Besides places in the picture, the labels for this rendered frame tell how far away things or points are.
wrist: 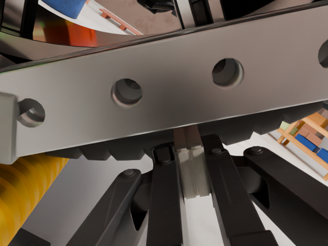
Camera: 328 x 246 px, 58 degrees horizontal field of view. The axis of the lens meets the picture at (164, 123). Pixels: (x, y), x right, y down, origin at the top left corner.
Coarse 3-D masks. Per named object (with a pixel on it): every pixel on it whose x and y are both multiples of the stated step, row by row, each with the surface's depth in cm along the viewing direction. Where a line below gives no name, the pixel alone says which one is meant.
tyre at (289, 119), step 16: (320, 0) 20; (272, 112) 22; (288, 112) 22; (304, 112) 22; (208, 128) 22; (224, 128) 22; (240, 128) 22; (256, 128) 23; (272, 128) 23; (96, 144) 23; (112, 144) 23; (128, 144) 23; (144, 144) 23; (96, 160) 24; (128, 160) 24
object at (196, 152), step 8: (192, 128) 18; (192, 136) 17; (192, 144) 16; (200, 144) 15; (192, 152) 15; (200, 152) 15; (192, 160) 16; (200, 160) 15; (200, 168) 16; (200, 176) 16; (200, 184) 16; (208, 184) 16; (200, 192) 16; (208, 192) 16
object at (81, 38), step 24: (0, 0) 31; (24, 0) 22; (216, 0) 21; (240, 0) 36; (264, 0) 22; (288, 0) 20; (312, 0) 19; (0, 24) 22; (24, 24) 22; (48, 24) 31; (72, 24) 39; (192, 24) 22; (0, 48) 21; (24, 48) 21; (48, 48) 21; (72, 48) 21
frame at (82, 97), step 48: (96, 48) 16; (144, 48) 12; (192, 48) 12; (240, 48) 12; (288, 48) 12; (0, 96) 13; (48, 96) 13; (96, 96) 13; (144, 96) 13; (192, 96) 13; (240, 96) 13; (288, 96) 13; (0, 144) 13; (48, 144) 14
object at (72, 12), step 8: (48, 0) 392; (56, 0) 392; (64, 0) 394; (72, 0) 399; (80, 0) 407; (56, 8) 396; (64, 8) 400; (72, 8) 406; (80, 8) 419; (72, 16) 415
